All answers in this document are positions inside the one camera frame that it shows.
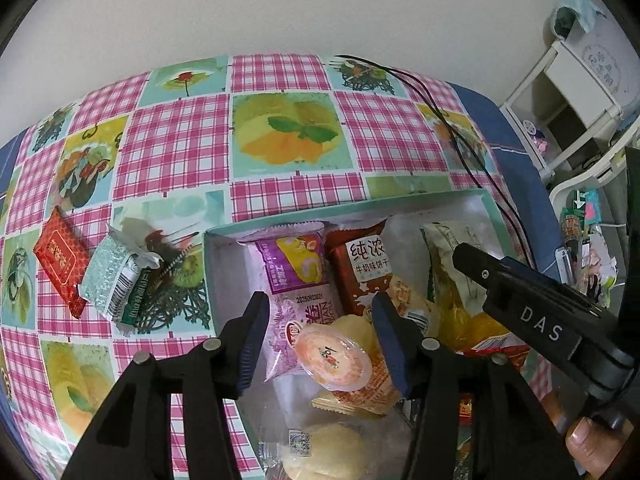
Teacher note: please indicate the purple cake roll packet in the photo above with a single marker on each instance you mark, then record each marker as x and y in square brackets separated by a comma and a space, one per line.
[295, 280]

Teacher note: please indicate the round bun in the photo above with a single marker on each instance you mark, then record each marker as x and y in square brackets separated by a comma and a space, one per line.
[325, 452]

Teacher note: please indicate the brown biscuit packet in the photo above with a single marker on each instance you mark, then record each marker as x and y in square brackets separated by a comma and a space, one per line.
[360, 265]

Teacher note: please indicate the white shelf unit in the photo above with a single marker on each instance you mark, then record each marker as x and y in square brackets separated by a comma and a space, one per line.
[595, 60]

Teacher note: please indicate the white green-print snack packet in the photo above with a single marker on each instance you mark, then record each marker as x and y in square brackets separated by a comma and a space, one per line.
[445, 260]

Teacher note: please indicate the orange jelly cup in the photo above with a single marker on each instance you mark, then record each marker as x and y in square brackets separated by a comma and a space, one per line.
[330, 360]

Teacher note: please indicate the pink small items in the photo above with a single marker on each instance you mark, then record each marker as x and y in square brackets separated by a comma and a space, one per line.
[537, 136]

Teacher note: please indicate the white box with teal rim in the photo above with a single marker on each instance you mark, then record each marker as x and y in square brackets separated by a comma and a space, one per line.
[450, 210]

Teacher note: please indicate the teal pink box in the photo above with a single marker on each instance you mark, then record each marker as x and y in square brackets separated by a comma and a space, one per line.
[589, 206]

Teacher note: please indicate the red flat snack packet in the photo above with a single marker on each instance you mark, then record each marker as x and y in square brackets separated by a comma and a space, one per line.
[60, 260]

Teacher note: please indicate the yellow clear snack packet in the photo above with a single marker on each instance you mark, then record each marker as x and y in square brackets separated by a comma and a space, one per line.
[470, 327]

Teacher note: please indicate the orange patterned cracker packet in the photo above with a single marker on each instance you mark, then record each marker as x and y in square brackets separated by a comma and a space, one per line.
[360, 402]

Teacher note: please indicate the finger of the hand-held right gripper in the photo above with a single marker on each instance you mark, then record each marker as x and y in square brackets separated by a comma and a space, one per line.
[555, 287]
[515, 305]

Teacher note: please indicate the teal speckled snack packet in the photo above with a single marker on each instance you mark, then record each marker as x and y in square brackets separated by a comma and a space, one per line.
[112, 275]

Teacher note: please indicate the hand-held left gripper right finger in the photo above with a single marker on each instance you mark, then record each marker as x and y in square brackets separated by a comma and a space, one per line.
[392, 350]

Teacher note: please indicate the teal cloth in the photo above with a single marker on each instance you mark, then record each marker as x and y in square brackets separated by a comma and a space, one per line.
[575, 10]

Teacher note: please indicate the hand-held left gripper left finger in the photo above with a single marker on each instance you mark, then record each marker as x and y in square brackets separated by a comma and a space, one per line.
[250, 345]

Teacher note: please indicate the person's right hand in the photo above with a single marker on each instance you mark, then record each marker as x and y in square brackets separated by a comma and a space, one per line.
[587, 452]

